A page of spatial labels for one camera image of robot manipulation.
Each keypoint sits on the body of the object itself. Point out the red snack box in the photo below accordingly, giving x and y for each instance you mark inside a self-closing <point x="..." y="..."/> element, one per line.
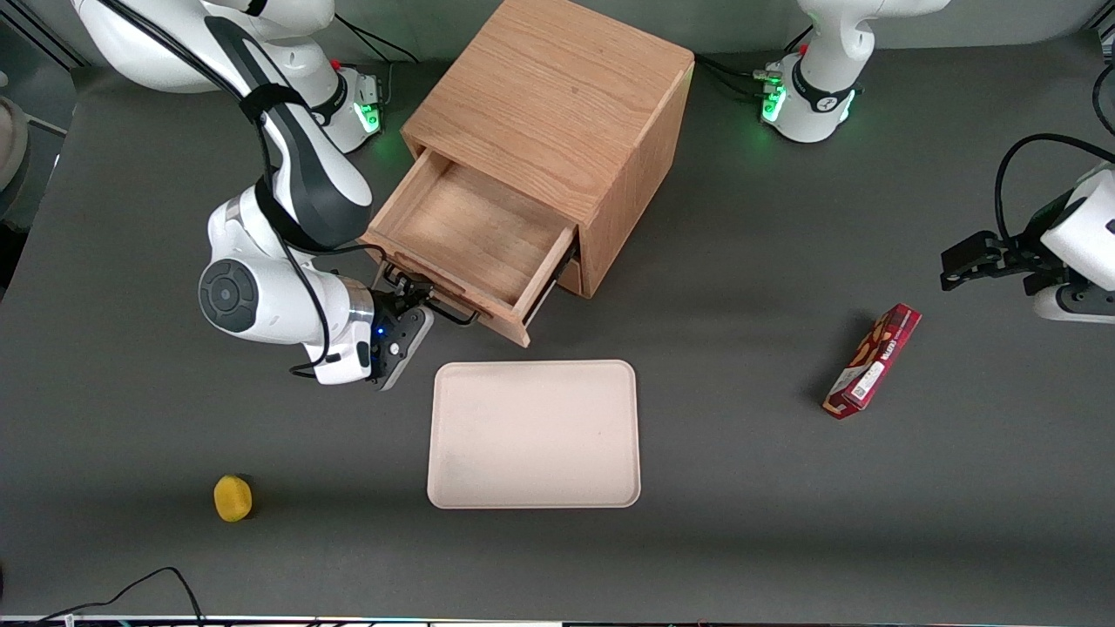
<point x="871" y="366"/>

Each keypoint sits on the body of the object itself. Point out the beige rectangular tray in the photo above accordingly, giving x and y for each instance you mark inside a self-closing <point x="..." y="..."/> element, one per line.
<point x="533" y="434"/>

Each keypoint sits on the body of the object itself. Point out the yellow lemon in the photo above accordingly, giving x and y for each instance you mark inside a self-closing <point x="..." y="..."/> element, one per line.
<point x="233" y="498"/>

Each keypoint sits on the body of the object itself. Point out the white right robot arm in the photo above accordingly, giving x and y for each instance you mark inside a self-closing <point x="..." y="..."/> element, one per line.
<point x="296" y="174"/>

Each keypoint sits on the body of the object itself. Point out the wooden drawer cabinet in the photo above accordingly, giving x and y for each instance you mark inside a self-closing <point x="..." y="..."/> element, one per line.
<point x="557" y="96"/>

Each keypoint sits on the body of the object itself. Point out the wooden drawer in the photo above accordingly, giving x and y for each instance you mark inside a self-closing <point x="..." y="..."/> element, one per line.
<point x="572" y="277"/>
<point x="470" y="231"/>

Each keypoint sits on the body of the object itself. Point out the beige rounded background object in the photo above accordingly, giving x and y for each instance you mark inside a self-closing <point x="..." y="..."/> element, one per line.
<point x="10" y="139"/>

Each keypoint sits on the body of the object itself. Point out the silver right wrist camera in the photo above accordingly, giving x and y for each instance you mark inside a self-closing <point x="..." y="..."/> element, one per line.
<point x="405" y="348"/>

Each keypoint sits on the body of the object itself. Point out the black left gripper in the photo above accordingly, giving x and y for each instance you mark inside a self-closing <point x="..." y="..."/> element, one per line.
<point x="1024" y="254"/>

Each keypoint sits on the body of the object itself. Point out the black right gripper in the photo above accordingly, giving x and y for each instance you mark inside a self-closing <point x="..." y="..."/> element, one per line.
<point x="390" y="306"/>

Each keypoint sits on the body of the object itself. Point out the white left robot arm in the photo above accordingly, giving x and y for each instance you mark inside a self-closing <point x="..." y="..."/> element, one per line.
<point x="827" y="70"/>

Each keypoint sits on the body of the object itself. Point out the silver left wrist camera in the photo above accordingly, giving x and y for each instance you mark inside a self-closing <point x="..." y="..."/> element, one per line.
<point x="1076" y="305"/>

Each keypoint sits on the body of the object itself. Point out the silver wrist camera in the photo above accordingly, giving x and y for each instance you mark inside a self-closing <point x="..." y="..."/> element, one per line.
<point x="1076" y="305"/>
<point x="405" y="348"/>

